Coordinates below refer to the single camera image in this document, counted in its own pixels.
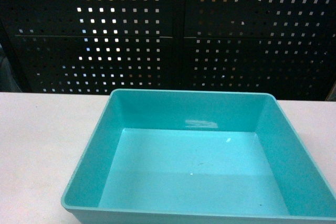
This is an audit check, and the light teal plastic bin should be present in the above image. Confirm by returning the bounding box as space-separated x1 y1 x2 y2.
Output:
61 89 335 223

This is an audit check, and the black perforated pegboard panel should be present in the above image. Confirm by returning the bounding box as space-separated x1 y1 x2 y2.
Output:
1 0 335 101

